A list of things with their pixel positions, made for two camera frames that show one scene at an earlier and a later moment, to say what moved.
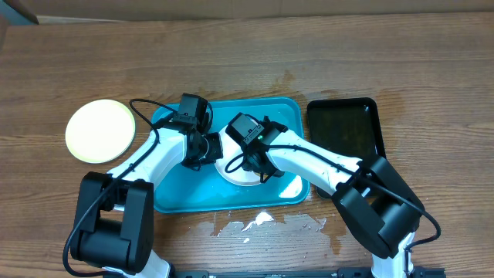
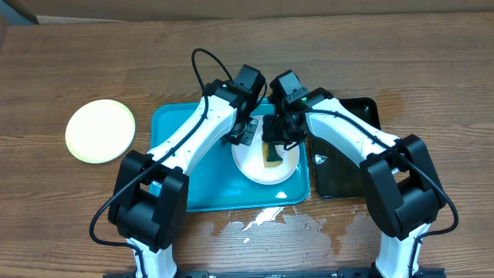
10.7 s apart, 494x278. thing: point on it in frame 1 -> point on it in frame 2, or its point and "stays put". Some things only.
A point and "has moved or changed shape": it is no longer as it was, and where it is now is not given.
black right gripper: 254,168 -> 272,125
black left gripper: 216,152 -> 251,127
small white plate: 233,147 has moved or changed shape
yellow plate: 99,130 stays put
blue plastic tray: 187,189 stays put
